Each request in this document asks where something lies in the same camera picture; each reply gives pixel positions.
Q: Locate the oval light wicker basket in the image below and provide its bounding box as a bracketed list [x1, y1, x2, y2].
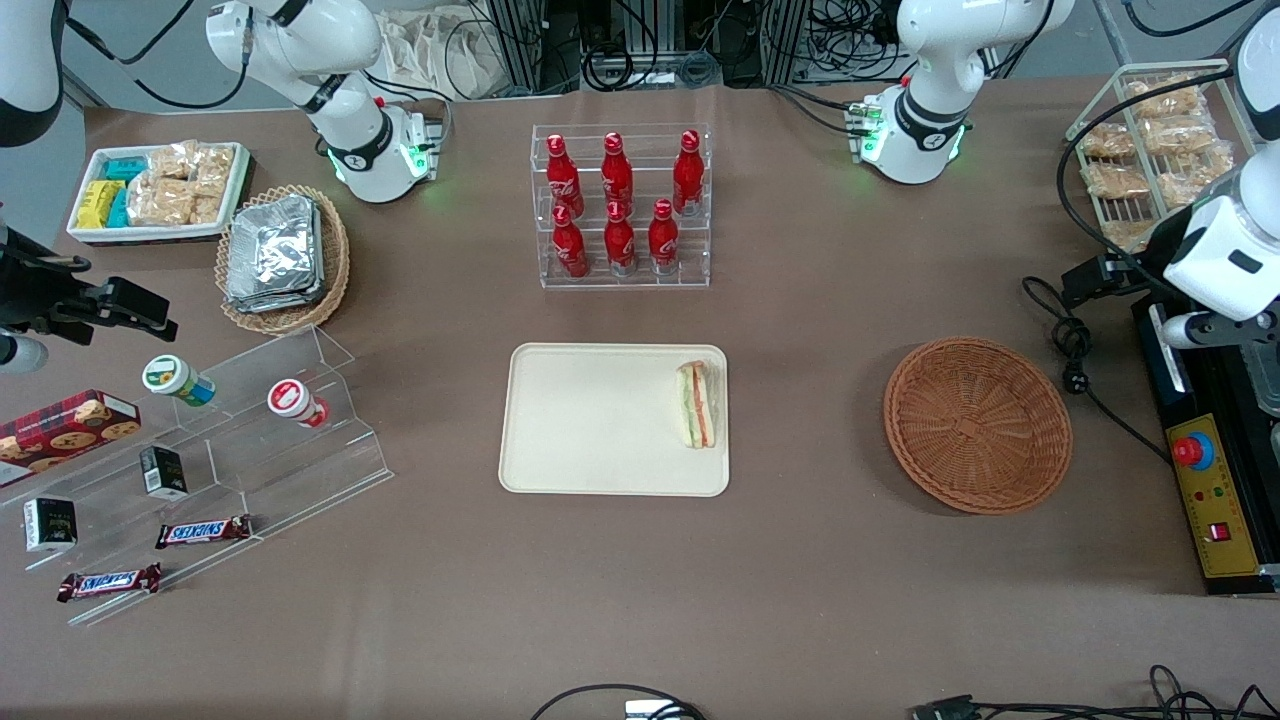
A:
[215, 184, 351, 335]

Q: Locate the clear plastic container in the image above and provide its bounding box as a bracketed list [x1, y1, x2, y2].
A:
[1245, 345, 1280, 416]

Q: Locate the clear acrylic bottle rack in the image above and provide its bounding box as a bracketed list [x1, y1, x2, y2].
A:
[530, 122, 713, 291]

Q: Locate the white wire shelf rack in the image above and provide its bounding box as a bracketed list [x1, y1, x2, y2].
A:
[1066, 62, 1261, 253]

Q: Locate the red lid yogurt cup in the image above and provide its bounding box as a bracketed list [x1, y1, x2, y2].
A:
[266, 378, 331, 430]

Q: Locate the black cable with connector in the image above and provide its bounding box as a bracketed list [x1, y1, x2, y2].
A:
[910, 664, 1280, 720]

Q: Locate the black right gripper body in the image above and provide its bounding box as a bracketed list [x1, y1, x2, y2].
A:
[0, 228, 106, 346]

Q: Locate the black yellow control box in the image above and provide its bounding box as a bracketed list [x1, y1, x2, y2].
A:
[1132, 295, 1280, 598]

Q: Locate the black wrist mount bracket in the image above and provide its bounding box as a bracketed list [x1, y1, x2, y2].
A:
[1200, 308, 1280, 347]

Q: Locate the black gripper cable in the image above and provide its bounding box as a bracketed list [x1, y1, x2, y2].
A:
[1057, 65, 1241, 276]

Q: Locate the red cola bottle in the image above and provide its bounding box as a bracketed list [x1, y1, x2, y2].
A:
[648, 198, 681, 275]
[601, 132, 635, 216]
[551, 205, 589, 279]
[545, 134, 585, 219]
[604, 200, 637, 276]
[672, 130, 705, 216]

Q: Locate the white rectangular snack tray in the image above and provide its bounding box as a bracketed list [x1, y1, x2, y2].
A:
[66, 142, 251, 246]

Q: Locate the black power cable with plug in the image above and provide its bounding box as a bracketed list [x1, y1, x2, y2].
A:
[1022, 276, 1176, 466]

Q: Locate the green lid yogurt cup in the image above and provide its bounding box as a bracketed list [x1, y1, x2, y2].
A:
[141, 354, 217, 408]

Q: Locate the small black carton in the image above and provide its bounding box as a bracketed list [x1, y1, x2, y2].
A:
[23, 497, 78, 554]
[139, 445, 189, 500]

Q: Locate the yellow snack pack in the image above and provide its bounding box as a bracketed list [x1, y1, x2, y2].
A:
[76, 180, 123, 229]

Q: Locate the round brown wicker basket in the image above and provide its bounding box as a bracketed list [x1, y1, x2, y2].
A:
[883, 336, 1074, 516]

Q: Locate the clear acrylic stepped display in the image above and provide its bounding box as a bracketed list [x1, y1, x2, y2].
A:
[0, 323, 394, 628]

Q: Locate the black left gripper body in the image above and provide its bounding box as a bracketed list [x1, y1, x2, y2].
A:
[1100, 252, 1161, 296]

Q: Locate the beige plastic serving tray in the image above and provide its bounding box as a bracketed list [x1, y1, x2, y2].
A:
[498, 343, 731, 498]

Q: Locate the red tartan cookie box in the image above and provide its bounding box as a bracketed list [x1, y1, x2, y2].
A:
[0, 389, 142, 489]

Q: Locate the black looped cable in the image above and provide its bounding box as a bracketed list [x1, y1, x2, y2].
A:
[528, 683, 707, 720]

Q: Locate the stack of foil containers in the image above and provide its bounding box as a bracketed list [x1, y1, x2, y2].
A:
[225, 194, 326, 314]

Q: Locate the snickers chocolate bar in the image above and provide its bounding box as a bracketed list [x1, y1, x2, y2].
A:
[57, 563, 163, 603]
[155, 514, 254, 550]

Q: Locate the triangle sandwich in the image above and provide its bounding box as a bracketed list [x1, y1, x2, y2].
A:
[676, 360, 723, 450]

